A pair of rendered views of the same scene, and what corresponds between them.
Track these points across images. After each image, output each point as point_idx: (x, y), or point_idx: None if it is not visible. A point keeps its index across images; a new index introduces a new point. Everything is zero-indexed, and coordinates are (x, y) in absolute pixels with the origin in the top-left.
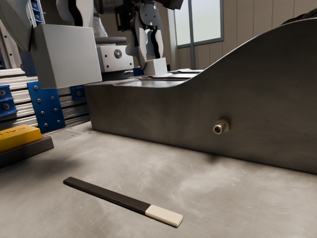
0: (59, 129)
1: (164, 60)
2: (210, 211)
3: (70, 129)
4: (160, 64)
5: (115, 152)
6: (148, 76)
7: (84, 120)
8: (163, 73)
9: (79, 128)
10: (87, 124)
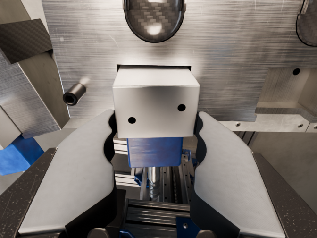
0: (183, 216)
1: (124, 81)
2: None
3: (302, 125)
4: (154, 77)
5: None
6: (303, 13)
7: (147, 215)
8: (209, 18)
9: (297, 116)
10: (277, 121)
